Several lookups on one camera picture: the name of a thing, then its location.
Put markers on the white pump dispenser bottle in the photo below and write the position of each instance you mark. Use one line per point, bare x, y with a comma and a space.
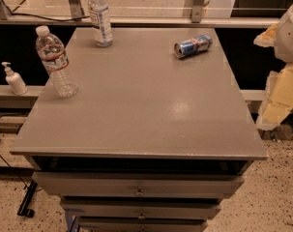
14, 80

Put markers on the water bottle blue white label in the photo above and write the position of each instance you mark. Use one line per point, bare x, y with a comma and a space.
100, 19

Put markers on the grey drawer cabinet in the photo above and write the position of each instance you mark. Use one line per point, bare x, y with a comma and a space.
150, 142

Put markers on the grey metal shelf rail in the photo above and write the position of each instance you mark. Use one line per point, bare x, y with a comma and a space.
233, 22

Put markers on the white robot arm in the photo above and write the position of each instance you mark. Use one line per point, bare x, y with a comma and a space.
283, 46

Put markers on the clear water bottle red label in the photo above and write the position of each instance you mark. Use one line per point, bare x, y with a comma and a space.
53, 55

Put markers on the blue silver redbull can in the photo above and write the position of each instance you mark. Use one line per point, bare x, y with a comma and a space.
193, 46

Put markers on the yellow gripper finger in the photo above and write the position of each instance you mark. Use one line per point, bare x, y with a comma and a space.
267, 38
278, 100

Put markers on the black metal floor bracket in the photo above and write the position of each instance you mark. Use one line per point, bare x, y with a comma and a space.
24, 210

